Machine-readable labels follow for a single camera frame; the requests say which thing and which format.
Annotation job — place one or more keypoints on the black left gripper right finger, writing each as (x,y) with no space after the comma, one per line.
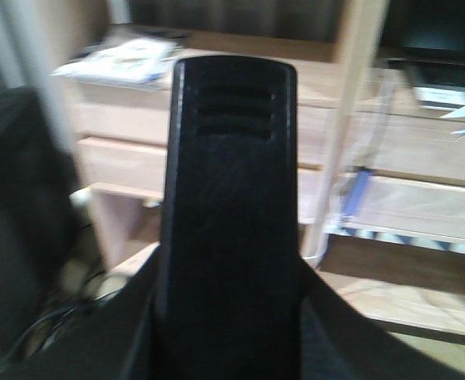
(338,342)

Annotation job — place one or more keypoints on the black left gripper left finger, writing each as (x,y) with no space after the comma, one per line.
(113,343)

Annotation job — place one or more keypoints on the black stapler with orange label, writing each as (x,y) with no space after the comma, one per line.
(228,297)

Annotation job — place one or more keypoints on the light wooden shelf unit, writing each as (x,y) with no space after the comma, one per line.
(400,260)

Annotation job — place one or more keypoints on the stack of white papers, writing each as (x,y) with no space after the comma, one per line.
(135,62)

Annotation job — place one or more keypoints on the grey open laptop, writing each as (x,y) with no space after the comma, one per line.
(433,59)

